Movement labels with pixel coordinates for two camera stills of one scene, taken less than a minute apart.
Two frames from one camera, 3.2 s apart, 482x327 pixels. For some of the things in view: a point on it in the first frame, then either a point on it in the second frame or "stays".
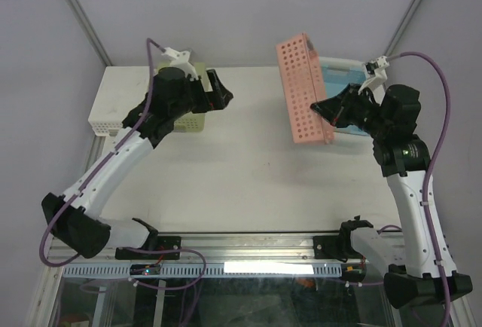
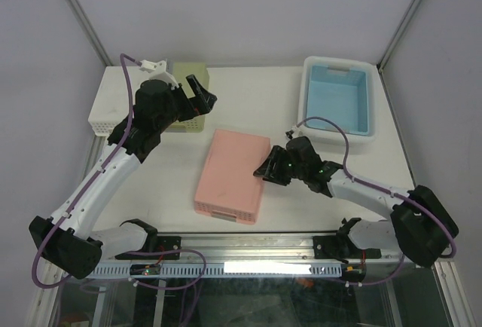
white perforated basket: x=123 y=87 stays
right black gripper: x=336 y=109 → x=265 y=170
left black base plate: x=165 y=242 stays
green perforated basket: x=194 y=121 stays
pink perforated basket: x=303 y=84 → x=228 y=187
